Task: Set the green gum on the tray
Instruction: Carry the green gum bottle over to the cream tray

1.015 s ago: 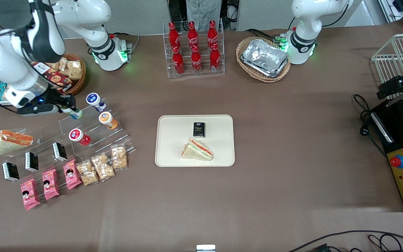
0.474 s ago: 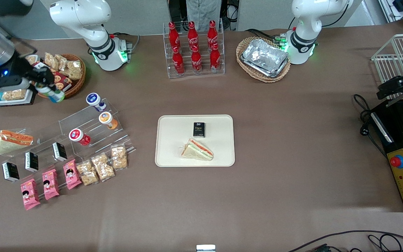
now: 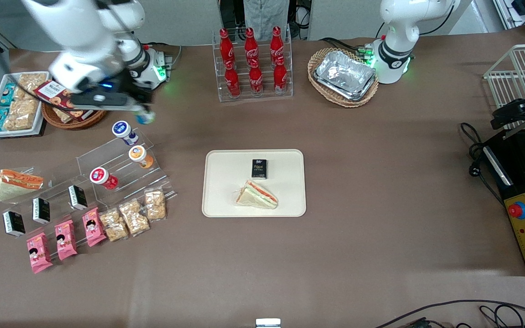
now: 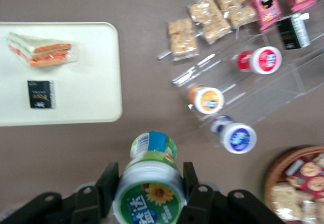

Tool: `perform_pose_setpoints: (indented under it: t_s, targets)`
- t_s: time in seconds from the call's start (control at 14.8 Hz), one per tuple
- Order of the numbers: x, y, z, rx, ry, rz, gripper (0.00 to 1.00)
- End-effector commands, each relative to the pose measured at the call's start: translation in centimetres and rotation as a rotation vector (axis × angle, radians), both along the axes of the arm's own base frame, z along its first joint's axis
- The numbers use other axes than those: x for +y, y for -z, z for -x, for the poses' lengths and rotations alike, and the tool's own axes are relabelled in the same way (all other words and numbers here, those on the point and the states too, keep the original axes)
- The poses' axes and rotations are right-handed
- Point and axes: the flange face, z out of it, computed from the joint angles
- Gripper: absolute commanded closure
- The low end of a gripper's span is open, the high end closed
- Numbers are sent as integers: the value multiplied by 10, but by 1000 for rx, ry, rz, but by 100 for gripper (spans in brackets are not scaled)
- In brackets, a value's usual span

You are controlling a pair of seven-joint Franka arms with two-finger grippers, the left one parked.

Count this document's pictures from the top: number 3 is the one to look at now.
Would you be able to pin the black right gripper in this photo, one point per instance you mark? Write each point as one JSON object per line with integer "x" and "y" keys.
{"x": 131, "y": 92}

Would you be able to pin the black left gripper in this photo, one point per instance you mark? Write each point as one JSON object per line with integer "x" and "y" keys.
{"x": 514, "y": 110}

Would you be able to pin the clear acrylic stepped gum stand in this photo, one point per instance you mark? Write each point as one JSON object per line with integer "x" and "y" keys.
{"x": 135, "y": 180}

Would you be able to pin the clear acrylic stepped box stand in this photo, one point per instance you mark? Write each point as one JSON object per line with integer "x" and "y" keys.
{"x": 57, "y": 191}

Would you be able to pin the standing person body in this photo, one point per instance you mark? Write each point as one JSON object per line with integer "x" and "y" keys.
{"x": 265, "y": 13}

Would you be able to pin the wrapped triangle sandwich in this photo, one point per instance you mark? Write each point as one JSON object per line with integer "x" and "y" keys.
{"x": 257, "y": 196}
{"x": 16, "y": 184}

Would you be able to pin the silver foil container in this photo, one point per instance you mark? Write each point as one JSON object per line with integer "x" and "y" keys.
{"x": 344, "y": 70}
{"x": 351, "y": 96}

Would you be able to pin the black machine housing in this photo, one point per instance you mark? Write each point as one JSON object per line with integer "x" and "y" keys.
{"x": 517, "y": 173}

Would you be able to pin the small black carton box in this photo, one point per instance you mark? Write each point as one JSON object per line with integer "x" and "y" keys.
{"x": 259, "y": 168}
{"x": 41, "y": 210}
{"x": 14, "y": 223}
{"x": 78, "y": 197}

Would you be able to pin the red cap gum bottle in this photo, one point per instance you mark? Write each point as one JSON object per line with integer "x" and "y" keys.
{"x": 103, "y": 177}

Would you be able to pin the blue snack packet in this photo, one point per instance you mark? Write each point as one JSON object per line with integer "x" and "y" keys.
{"x": 6, "y": 94}
{"x": 0, "y": 117}

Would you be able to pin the oval light wicker basket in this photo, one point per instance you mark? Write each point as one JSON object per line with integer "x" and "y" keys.
{"x": 321, "y": 89}

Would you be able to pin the green cap gum bottle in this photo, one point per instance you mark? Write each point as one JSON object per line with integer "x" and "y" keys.
{"x": 146, "y": 120}

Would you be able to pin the clear nut cracker packet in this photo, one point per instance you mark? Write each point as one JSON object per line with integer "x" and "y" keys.
{"x": 32, "y": 82}
{"x": 21, "y": 114}

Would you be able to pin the clear peanut brittle packet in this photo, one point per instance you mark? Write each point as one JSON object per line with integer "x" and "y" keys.
{"x": 155, "y": 204}
{"x": 114, "y": 224}
{"x": 134, "y": 217}

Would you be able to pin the round brown wicker basket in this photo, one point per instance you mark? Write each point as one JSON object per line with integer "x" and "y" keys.
{"x": 84, "y": 122}

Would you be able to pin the blue cap gum bottle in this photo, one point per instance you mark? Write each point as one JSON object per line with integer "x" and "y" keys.
{"x": 123, "y": 131}

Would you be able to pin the aluminium frame shelf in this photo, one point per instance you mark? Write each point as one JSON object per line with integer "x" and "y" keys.
{"x": 524, "y": 9}

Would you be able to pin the pink snack packet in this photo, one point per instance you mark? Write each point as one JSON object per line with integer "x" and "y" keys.
{"x": 94, "y": 226}
{"x": 65, "y": 239}
{"x": 39, "y": 252}

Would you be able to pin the red cookie box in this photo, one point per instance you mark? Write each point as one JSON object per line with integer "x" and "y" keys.
{"x": 49, "y": 91}

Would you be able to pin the red emergency stop button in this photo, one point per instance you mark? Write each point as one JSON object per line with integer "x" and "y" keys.
{"x": 518, "y": 210}

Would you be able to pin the orange cap gum bottle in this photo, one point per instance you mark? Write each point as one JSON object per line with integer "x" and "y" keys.
{"x": 140, "y": 156}

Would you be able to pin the cream plastic serving tray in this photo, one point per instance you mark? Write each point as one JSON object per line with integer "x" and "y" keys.
{"x": 226, "y": 182}

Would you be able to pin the red cola bottle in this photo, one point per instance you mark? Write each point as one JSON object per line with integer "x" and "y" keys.
{"x": 280, "y": 76}
{"x": 226, "y": 45}
{"x": 255, "y": 78}
{"x": 250, "y": 43}
{"x": 231, "y": 81}
{"x": 276, "y": 42}

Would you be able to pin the small white device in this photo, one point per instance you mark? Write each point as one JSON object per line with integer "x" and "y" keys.
{"x": 268, "y": 323}

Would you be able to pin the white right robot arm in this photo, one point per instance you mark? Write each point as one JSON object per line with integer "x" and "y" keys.
{"x": 84, "y": 27}

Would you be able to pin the clear acrylic bottle rack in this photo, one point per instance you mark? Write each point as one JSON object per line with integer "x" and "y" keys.
{"x": 217, "y": 93}

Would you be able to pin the clear snack bag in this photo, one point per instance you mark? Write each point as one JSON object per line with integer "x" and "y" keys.
{"x": 63, "y": 116}

